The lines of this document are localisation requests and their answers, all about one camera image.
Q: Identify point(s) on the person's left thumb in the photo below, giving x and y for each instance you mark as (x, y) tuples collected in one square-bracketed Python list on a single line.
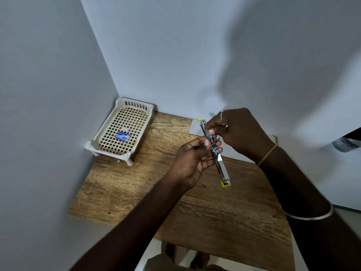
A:
[(198, 143)]

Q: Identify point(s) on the person's right hand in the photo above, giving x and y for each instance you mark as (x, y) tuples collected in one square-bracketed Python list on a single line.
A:
[(242, 132)]

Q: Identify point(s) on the clear plastic water bottle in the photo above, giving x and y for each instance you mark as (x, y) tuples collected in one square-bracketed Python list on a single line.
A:
[(345, 144)]

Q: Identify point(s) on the small blue staple box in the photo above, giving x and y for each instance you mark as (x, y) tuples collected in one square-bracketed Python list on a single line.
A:
[(123, 137)]

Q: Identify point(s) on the person's left hand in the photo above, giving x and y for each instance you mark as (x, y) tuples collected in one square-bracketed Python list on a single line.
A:
[(186, 163)]

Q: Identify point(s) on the person's right forearm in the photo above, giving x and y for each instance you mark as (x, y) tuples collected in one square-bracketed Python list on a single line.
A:
[(307, 206)]

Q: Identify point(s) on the cream plastic lattice basket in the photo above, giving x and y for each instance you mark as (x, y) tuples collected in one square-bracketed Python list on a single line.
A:
[(111, 139)]

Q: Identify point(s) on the person's left forearm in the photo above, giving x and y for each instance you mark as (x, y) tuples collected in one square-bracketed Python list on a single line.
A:
[(135, 225)]

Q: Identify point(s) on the yellow thread wristband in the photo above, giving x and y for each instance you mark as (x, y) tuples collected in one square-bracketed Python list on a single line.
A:
[(267, 155)]

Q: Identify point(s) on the silver stapler with yellow ends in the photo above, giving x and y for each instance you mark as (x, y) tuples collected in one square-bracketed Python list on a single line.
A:
[(220, 165)]

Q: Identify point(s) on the person's right fingers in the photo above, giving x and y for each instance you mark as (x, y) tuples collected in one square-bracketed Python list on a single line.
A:
[(216, 125)]

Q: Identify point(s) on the silver bangle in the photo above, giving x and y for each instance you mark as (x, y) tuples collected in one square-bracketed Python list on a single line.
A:
[(307, 217)]

